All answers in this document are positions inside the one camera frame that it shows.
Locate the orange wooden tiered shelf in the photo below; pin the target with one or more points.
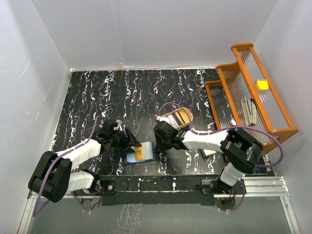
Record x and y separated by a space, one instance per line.
237 80

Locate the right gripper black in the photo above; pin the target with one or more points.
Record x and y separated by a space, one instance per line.
159 145

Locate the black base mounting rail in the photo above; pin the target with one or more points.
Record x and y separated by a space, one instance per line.
161 189

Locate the blue leather card holder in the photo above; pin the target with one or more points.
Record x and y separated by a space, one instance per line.
129 156

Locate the beige oval card tray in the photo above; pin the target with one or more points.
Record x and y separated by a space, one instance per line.
189 114

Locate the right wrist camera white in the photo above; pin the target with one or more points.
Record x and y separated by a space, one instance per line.
162 118

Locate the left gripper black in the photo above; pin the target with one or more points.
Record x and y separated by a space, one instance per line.
128 141

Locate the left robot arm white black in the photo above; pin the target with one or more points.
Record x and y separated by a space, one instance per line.
53 176

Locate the yellow sticky note block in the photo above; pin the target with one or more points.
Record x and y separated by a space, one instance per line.
262 84

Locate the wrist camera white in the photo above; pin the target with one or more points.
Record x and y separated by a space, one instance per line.
162 118
120 126

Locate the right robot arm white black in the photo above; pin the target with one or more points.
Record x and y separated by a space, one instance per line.
241 149

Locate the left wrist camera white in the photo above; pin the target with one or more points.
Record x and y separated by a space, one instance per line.
120 126

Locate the white small carton box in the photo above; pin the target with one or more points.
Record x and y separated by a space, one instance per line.
207 153

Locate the white item on lower shelf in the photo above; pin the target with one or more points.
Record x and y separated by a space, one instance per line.
233 122

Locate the stack of credit cards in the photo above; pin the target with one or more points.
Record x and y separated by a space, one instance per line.
178 119

